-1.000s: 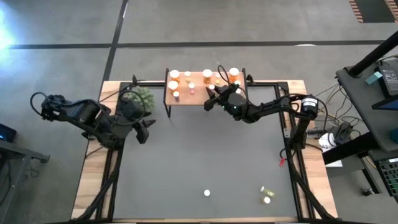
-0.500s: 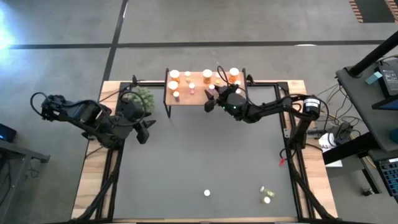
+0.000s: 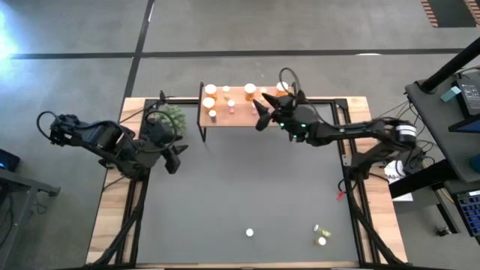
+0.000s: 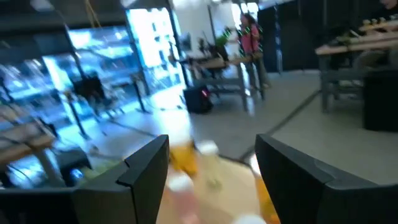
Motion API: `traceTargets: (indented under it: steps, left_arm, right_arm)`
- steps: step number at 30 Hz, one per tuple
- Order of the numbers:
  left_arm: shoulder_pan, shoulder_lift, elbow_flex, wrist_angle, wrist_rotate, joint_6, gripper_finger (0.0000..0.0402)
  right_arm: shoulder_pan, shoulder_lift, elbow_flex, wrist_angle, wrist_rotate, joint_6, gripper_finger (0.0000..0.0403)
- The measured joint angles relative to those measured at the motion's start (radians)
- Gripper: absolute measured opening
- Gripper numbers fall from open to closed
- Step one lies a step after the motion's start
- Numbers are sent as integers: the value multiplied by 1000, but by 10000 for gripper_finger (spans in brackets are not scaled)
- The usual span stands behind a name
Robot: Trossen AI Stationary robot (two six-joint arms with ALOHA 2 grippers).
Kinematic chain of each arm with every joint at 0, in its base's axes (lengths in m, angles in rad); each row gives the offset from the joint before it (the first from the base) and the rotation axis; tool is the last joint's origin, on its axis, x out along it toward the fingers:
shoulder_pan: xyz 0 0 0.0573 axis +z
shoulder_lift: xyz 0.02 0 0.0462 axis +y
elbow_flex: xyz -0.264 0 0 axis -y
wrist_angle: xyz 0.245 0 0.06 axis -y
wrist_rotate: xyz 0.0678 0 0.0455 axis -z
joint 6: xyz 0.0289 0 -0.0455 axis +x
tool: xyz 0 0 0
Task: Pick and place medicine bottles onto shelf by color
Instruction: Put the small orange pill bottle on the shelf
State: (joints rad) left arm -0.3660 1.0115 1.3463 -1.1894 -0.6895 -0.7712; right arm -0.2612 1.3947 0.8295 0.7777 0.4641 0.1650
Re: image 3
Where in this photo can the wide orange medicine bottle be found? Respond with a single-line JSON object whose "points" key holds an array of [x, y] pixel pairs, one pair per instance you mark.
{"points": [[282, 86], [249, 89], [210, 89], [208, 102]]}

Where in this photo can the dark grey desk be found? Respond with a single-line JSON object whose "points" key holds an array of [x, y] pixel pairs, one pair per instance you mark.
{"points": [[431, 123]]}

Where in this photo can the thick black pole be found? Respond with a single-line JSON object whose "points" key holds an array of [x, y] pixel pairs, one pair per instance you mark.
{"points": [[450, 65]]}

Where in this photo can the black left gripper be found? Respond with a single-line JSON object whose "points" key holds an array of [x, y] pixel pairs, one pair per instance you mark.
{"points": [[159, 137]]}

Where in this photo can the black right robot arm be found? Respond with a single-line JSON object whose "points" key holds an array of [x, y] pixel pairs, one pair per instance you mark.
{"points": [[356, 129]]}

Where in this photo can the small red tag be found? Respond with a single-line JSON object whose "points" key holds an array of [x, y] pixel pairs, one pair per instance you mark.
{"points": [[341, 194]]}

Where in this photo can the white printed paper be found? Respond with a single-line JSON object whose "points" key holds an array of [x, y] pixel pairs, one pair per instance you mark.
{"points": [[395, 174]]}

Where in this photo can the black power adapter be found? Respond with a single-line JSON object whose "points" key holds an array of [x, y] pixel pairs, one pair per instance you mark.
{"points": [[470, 95]]}

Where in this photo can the pink medicine bottle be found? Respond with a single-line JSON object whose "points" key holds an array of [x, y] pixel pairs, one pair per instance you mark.
{"points": [[231, 103], [255, 109]]}

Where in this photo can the small teal box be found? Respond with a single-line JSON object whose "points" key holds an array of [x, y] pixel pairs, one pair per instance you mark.
{"points": [[450, 94]]}

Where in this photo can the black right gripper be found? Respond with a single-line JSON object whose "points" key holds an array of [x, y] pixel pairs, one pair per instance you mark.
{"points": [[300, 120]]}

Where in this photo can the black device blue light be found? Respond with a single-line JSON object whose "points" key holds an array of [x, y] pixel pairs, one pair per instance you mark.
{"points": [[7, 160]]}

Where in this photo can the computer monitor blue screen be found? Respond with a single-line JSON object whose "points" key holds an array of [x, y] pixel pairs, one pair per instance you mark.
{"points": [[468, 126]]}

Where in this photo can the black striped floor mat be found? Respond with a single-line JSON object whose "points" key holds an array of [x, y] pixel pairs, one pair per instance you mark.
{"points": [[453, 13]]}

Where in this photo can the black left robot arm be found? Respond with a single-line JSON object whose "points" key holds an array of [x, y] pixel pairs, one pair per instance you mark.
{"points": [[105, 137]]}

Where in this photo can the black side stand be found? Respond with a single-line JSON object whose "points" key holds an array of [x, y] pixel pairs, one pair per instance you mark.
{"points": [[30, 183]]}

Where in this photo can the green potted plant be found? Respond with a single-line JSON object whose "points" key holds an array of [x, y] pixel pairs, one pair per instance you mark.
{"points": [[180, 120]]}

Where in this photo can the green medicine bottle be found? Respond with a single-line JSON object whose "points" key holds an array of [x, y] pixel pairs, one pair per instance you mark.
{"points": [[249, 232]]}

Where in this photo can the wooden shelf black frame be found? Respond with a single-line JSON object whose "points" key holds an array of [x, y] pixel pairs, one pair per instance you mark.
{"points": [[240, 118]]}

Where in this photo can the black aluminium table frame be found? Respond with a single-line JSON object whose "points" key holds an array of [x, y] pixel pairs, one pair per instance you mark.
{"points": [[360, 232]]}

